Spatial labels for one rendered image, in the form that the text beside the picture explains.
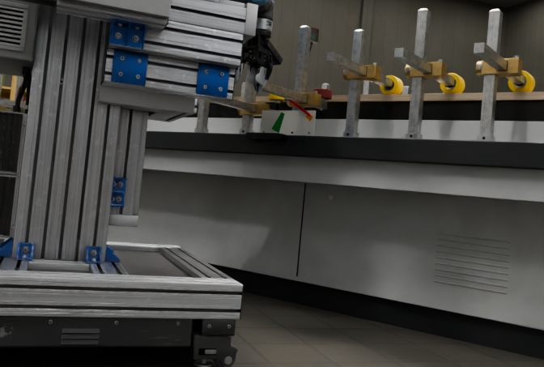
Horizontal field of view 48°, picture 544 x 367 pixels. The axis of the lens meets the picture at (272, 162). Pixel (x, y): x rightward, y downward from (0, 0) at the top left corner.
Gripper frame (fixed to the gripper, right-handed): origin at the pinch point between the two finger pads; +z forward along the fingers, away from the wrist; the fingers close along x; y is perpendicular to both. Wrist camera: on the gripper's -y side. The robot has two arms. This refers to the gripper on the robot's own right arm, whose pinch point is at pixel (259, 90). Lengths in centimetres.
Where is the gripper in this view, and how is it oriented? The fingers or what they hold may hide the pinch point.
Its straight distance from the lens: 216.9
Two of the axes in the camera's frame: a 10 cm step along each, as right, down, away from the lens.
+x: 8.1, 0.5, -5.9
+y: -5.8, -0.9, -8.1
